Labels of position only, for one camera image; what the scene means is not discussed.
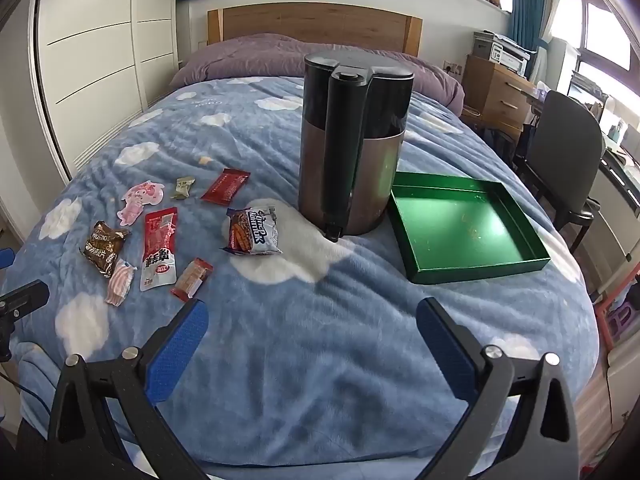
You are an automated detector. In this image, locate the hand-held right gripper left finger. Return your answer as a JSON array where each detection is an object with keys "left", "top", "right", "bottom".
[{"left": 47, "top": 297, "right": 211, "bottom": 480}]

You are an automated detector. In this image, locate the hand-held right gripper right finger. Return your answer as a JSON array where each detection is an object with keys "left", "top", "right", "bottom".
[{"left": 416, "top": 296, "right": 581, "bottom": 480}]

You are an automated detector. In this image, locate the pink striped candy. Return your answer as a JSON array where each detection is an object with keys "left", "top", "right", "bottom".
[{"left": 104, "top": 259, "right": 137, "bottom": 307}]

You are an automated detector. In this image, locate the brown snack packet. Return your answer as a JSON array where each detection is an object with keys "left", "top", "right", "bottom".
[{"left": 80, "top": 221, "right": 131, "bottom": 278}]

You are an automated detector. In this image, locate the red and white sausage packet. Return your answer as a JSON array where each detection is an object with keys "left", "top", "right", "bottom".
[{"left": 139, "top": 207, "right": 179, "bottom": 293}]

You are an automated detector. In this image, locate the green tray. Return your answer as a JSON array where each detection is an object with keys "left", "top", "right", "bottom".
[{"left": 389, "top": 171, "right": 552, "bottom": 286}]

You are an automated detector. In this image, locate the blue and silver biscuit packet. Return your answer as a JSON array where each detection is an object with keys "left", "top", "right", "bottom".
[{"left": 221, "top": 206, "right": 284, "bottom": 257}]

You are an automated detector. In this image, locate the pink character snack packet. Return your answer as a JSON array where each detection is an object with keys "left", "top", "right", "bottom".
[{"left": 117, "top": 181, "right": 162, "bottom": 226}]

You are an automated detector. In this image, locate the dark red snack packet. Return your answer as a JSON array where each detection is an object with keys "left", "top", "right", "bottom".
[{"left": 201, "top": 168, "right": 251, "bottom": 206}]

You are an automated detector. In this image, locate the blue cloud blanket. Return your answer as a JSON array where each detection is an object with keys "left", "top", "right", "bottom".
[{"left": 10, "top": 75, "right": 601, "bottom": 466}]

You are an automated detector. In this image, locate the purple plastic stool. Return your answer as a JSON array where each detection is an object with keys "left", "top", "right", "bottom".
[{"left": 607, "top": 300, "right": 640, "bottom": 341}]

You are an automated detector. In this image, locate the white wardrobe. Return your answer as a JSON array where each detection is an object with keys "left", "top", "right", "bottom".
[{"left": 27, "top": 0, "right": 181, "bottom": 186}]

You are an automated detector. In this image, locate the dark grey chair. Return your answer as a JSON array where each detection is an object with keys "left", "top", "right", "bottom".
[{"left": 515, "top": 90, "right": 608, "bottom": 256}]

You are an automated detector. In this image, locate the white desk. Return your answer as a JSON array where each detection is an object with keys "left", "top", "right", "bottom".
[{"left": 597, "top": 145, "right": 640, "bottom": 266}]

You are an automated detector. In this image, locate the black and brown electric kettle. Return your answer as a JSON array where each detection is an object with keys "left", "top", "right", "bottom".
[{"left": 298, "top": 51, "right": 416, "bottom": 244}]

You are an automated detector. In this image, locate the wooden dresser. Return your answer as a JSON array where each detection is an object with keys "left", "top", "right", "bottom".
[{"left": 462, "top": 55, "right": 538, "bottom": 133}]

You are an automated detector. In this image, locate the grey printer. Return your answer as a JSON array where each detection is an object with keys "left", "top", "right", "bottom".
[{"left": 472, "top": 31, "right": 538, "bottom": 78}]

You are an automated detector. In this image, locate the purple pillow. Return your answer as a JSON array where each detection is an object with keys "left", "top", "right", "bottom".
[{"left": 169, "top": 33, "right": 466, "bottom": 116}]

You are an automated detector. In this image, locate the wooden headboard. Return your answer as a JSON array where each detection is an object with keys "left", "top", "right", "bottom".
[{"left": 207, "top": 2, "right": 423, "bottom": 57}]

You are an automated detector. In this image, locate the window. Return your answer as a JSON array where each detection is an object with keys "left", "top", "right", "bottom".
[{"left": 565, "top": 0, "right": 640, "bottom": 111}]

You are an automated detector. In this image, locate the thin dark cable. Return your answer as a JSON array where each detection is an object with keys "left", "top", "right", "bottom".
[{"left": 0, "top": 371, "right": 31, "bottom": 397}]

